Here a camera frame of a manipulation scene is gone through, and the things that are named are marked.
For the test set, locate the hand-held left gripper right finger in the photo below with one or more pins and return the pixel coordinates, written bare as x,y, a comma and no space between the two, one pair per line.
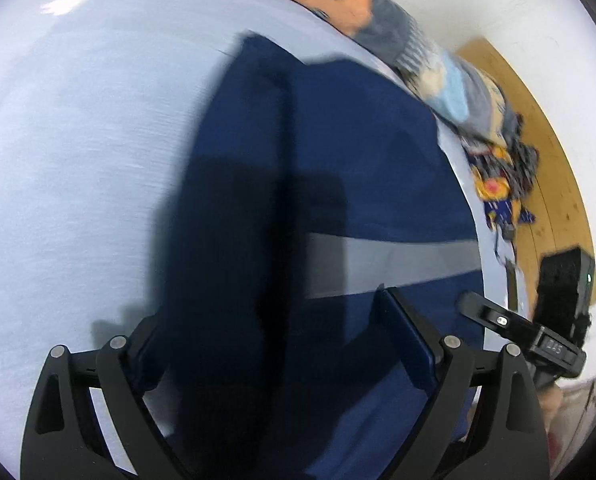
410,340

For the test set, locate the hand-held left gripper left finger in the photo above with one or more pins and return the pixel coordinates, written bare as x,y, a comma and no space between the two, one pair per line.
150,355

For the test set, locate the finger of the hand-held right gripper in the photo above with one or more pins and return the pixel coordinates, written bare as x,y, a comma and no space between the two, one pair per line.
497,317

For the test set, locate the navy blue work jacket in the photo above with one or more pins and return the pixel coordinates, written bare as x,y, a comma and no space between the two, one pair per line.
338,175

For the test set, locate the person's right hand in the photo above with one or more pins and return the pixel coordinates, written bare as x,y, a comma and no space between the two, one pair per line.
550,402

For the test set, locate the colourful patterned cloth pile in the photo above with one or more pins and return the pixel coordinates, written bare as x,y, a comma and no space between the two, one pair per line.
502,185

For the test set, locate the wooden headboard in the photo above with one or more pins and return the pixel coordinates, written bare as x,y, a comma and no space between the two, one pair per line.
547,150

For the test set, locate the light blue cloud bed sheet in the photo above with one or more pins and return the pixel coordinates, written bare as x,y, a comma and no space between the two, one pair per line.
78,160

